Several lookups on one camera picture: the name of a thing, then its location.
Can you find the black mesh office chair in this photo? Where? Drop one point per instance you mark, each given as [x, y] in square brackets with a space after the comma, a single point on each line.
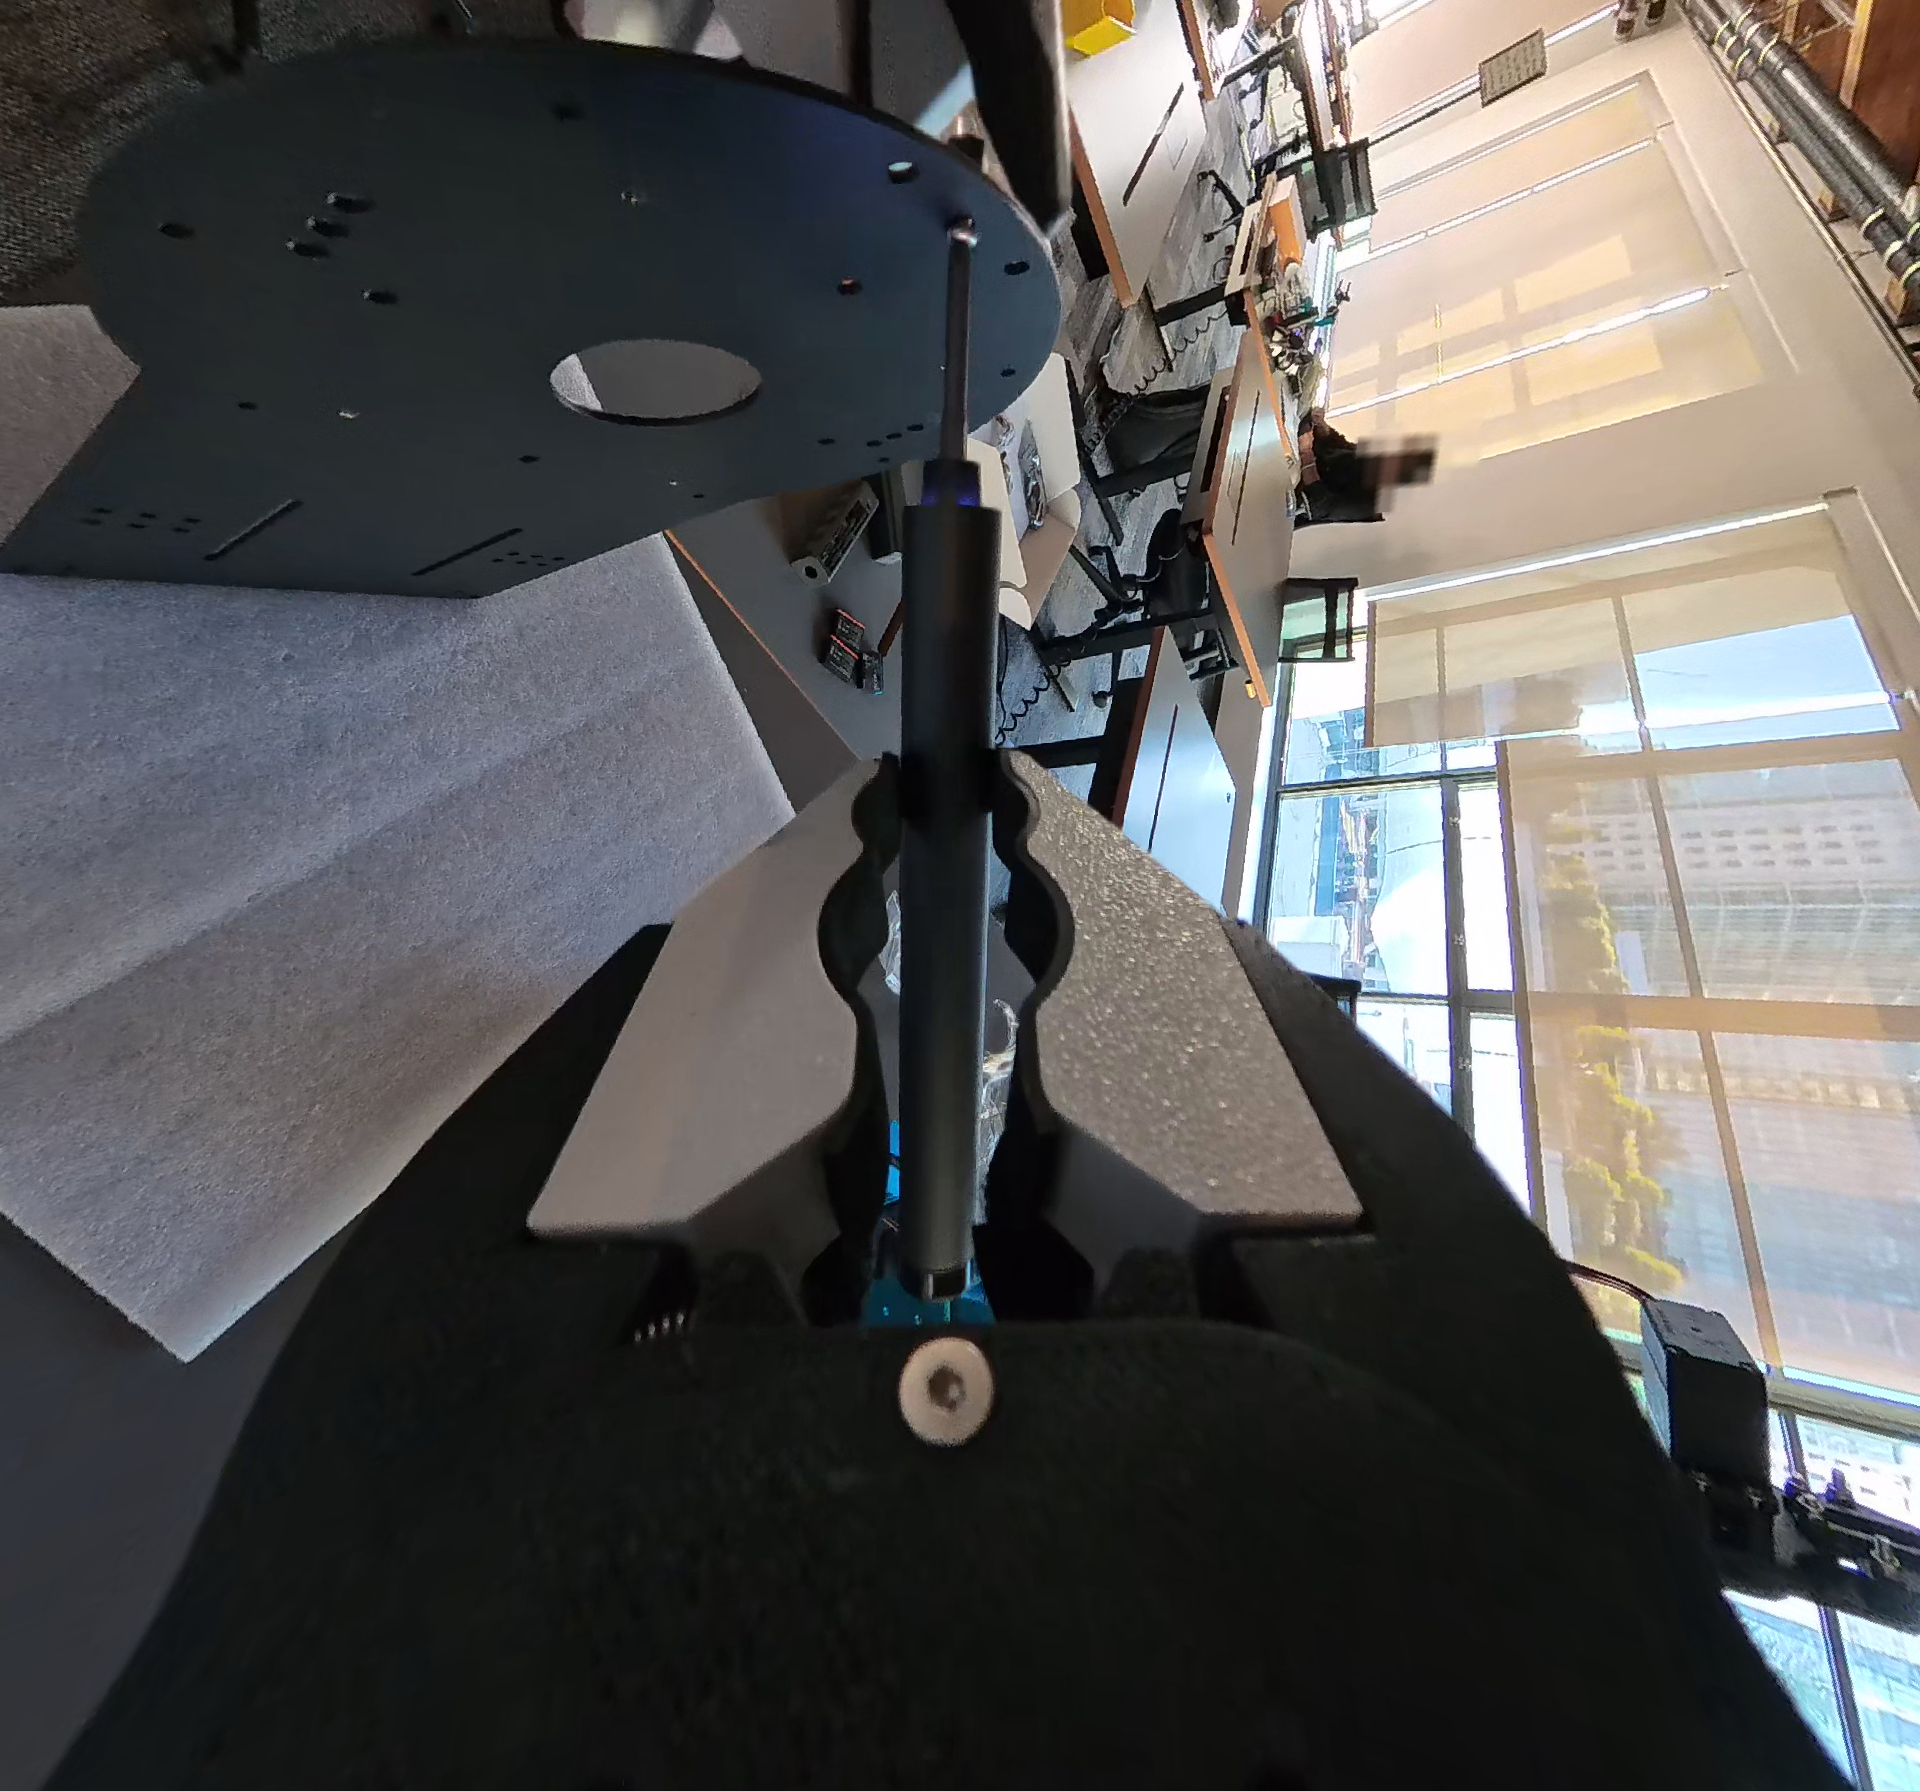
[1315, 622]
[1339, 188]

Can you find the metal ceiling pipes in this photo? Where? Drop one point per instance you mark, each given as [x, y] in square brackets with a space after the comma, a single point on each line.
[1784, 67]

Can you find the white open box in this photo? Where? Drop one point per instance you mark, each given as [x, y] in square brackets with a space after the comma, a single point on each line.
[1036, 531]

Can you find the white foam sheet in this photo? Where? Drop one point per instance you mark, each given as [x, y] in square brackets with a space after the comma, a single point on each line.
[299, 920]

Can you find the black servo motor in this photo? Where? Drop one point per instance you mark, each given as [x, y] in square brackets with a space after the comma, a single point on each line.
[1702, 1393]

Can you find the black screwdriver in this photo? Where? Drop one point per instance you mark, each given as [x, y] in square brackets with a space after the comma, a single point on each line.
[949, 773]

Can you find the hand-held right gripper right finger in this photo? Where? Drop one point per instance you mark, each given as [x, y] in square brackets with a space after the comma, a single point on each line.
[1183, 1071]

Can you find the grey desk with wood edge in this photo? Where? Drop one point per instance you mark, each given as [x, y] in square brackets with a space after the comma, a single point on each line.
[1154, 127]
[1252, 501]
[1193, 786]

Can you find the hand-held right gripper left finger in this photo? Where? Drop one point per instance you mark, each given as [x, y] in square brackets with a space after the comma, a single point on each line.
[705, 1071]

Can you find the blue toy robot arm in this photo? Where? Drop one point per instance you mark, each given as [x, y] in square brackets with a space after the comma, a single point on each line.
[900, 1305]

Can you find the black metal base plate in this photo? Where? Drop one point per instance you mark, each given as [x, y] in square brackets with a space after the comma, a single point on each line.
[450, 366]

